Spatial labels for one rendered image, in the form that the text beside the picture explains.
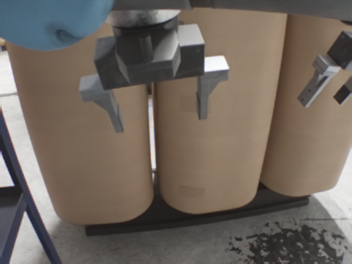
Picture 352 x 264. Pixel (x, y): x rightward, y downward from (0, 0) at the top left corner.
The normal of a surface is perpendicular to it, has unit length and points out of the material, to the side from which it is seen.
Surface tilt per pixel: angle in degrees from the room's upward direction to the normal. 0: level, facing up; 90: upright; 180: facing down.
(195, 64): 113
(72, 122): 90
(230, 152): 90
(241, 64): 90
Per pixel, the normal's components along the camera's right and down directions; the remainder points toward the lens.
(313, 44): -0.54, 0.41
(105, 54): -0.06, -0.59
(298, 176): -0.18, 0.48
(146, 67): 0.14, 0.79
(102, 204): 0.16, 0.48
